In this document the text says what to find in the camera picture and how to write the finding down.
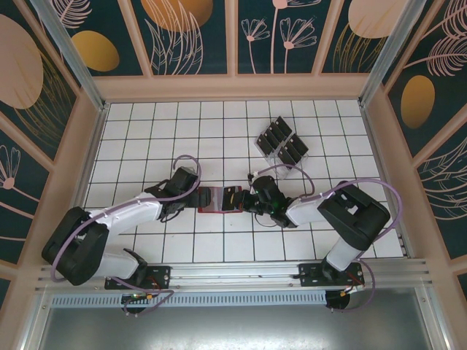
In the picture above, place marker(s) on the red leather card holder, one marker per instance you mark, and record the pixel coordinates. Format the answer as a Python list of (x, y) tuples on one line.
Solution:
[(219, 198)]

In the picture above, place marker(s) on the tray of black parts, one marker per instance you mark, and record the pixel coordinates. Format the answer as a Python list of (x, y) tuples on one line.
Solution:
[(290, 171)]

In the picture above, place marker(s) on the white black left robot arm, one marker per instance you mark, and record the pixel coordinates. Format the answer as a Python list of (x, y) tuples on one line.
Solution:
[(124, 215)]

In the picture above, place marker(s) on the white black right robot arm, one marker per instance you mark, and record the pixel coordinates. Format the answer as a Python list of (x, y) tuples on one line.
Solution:
[(306, 213)]

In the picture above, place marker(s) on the yellow power connector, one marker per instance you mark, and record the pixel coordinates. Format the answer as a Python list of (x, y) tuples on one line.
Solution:
[(150, 299), (344, 292)]

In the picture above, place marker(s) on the steel sheet panel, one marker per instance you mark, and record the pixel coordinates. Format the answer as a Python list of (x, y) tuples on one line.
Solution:
[(233, 328)]

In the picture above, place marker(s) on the aluminium mounting rail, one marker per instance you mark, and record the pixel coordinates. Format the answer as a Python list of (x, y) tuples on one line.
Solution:
[(233, 271)]

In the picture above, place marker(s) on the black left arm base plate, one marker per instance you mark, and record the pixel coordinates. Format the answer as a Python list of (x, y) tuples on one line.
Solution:
[(160, 275)]

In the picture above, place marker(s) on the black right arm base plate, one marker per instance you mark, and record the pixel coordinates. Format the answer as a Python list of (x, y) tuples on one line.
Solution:
[(310, 275)]

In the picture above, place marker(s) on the aluminium frame post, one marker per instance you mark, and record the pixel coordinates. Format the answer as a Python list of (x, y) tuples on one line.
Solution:
[(392, 51), (71, 54)]

